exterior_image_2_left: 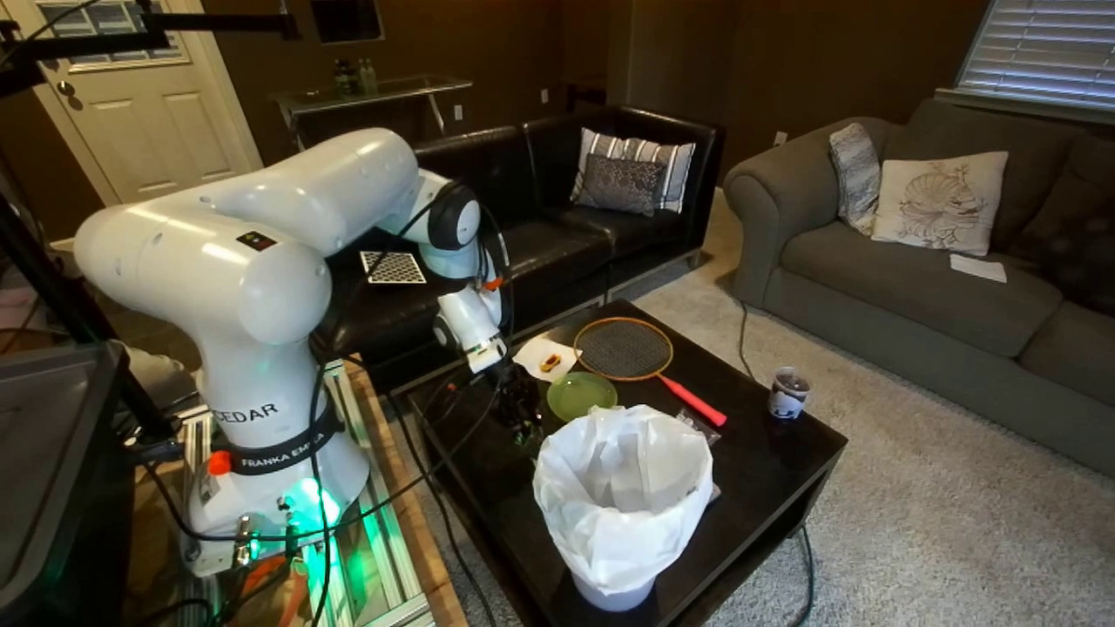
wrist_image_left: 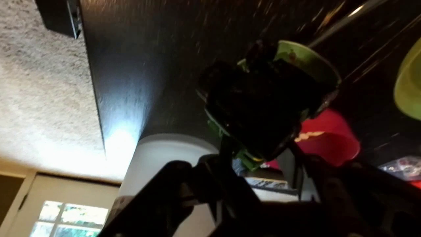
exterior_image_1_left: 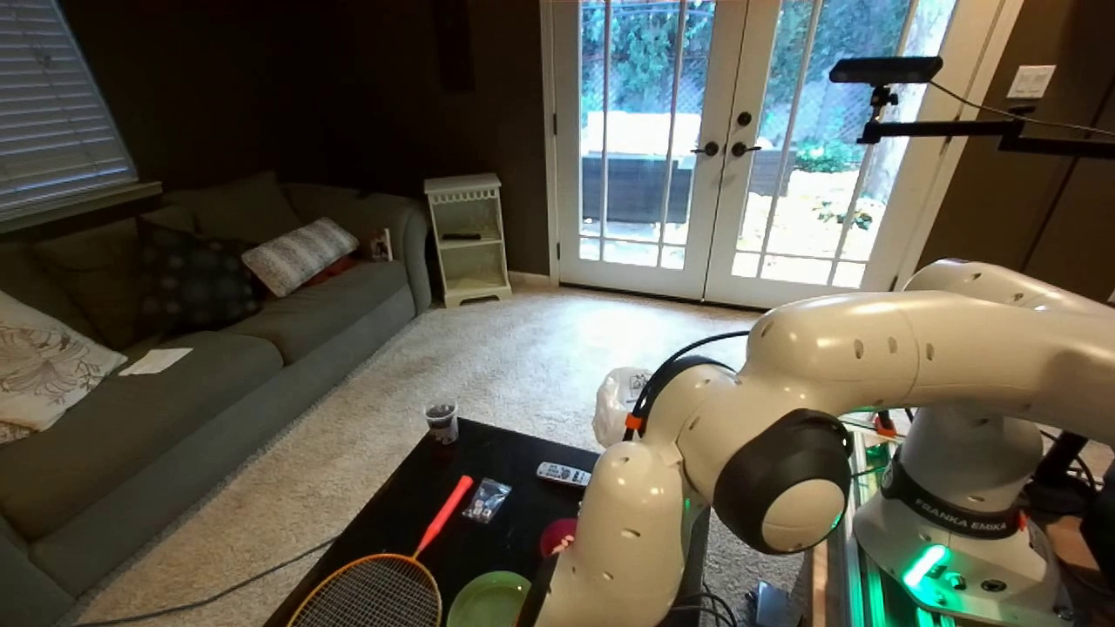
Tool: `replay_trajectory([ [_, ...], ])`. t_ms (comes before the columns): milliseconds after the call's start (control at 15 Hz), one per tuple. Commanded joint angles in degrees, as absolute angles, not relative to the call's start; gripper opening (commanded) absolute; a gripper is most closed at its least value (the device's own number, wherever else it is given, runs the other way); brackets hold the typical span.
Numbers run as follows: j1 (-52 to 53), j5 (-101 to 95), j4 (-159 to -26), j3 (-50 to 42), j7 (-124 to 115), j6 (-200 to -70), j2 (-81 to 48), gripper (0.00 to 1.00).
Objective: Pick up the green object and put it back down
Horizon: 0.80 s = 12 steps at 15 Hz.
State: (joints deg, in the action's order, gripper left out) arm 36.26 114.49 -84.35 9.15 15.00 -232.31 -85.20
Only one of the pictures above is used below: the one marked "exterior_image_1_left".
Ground small clear plastic bag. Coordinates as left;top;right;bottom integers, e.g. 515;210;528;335
459;475;515;527

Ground gray fabric sofa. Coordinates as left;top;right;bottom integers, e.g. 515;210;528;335
0;169;435;627

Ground green plastic plate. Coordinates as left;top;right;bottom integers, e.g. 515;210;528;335
443;567;535;627

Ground red bowl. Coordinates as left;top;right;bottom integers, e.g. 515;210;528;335
535;517;581;562

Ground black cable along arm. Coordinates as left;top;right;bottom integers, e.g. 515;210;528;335
622;326;758;441

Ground white paper sheet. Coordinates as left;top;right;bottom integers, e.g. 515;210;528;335
113;345;193;380

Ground white french door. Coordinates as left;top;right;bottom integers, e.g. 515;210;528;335
708;0;932;309
552;0;728;293

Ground black floor cable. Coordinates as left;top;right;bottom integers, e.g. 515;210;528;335
71;536;341;627

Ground brown throw pillow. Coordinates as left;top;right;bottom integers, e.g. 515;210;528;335
30;212;161;348

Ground dark patterned throw pillow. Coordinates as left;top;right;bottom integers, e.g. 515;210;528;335
134;221;265;335

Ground white printed throw pillow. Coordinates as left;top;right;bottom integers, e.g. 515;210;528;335
0;289;130;447

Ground small white shelf unit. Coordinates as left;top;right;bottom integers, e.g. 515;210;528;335
420;169;515;309

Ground black stereo camera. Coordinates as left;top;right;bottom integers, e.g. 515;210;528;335
824;53;948;87

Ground white remote control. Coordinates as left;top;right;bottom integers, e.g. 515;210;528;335
534;461;594;486

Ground striped white throw pillow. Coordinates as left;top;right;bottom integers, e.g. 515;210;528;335
238;212;362;301

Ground white lined trash bin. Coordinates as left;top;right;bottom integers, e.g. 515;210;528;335
591;367;655;453

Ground white wall switch plate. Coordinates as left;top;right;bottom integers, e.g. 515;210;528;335
1004;59;1059;100

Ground blue object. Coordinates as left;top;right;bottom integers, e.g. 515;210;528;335
746;578;807;627

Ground orange badminton racket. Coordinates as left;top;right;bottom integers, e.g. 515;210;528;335
282;469;479;627

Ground white window blinds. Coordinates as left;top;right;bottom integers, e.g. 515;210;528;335
0;0;146;226

